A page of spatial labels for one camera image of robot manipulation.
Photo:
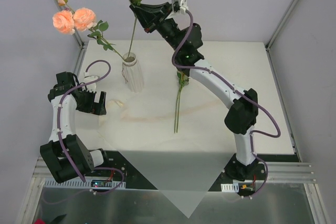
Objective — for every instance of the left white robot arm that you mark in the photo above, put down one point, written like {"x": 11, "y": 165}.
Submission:
{"x": 65, "y": 154}

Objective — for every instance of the white wrapping paper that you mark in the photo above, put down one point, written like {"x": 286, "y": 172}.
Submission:
{"x": 182, "y": 166}

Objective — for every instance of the white cable duct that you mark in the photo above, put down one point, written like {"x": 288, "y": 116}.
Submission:
{"x": 88, "y": 184}
{"x": 230, "y": 188}

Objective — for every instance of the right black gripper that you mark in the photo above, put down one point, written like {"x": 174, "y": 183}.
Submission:
{"x": 156, "y": 19}

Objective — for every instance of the left white cable duct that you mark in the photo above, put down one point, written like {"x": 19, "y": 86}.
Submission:
{"x": 88, "y": 184}

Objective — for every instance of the pink flowers with green leaves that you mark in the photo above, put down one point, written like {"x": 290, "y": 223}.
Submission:
{"x": 183, "y": 81}

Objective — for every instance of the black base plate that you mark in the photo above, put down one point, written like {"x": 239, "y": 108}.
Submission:
{"x": 231, "y": 173}

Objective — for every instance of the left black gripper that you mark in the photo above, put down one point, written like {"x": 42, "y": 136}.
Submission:
{"x": 89, "y": 100}

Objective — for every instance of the black object at bottom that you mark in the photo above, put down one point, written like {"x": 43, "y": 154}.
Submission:
{"x": 58, "y": 219}

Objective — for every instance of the right white cable duct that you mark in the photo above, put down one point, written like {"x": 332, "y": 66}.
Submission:
{"x": 230, "y": 188}

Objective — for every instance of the white ribbed ceramic vase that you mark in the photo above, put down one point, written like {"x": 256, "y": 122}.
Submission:
{"x": 132, "y": 73}

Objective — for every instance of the right aluminium frame post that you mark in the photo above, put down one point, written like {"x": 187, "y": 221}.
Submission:
{"x": 283, "y": 21}

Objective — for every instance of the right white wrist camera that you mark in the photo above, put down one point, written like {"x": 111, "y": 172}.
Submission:
{"x": 179, "y": 6}

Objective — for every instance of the peach rose stem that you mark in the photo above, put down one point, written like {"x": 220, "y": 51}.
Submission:
{"x": 68, "y": 21}

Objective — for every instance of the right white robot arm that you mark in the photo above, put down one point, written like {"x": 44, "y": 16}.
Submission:
{"x": 242, "y": 104}

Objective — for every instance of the red object at bottom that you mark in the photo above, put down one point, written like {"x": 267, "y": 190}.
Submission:
{"x": 39, "y": 221}

